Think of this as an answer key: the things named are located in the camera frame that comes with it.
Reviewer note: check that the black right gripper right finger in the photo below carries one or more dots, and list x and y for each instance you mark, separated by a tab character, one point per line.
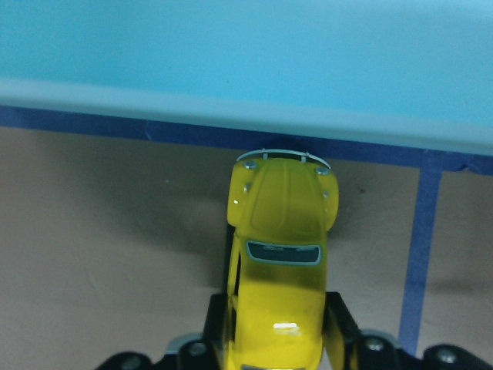
349	347

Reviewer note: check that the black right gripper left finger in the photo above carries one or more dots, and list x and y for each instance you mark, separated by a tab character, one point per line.
208	349

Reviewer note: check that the yellow beetle toy car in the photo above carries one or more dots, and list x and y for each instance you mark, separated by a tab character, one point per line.
281	205

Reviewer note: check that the light blue plastic bin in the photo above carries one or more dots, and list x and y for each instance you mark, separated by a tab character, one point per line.
407	73

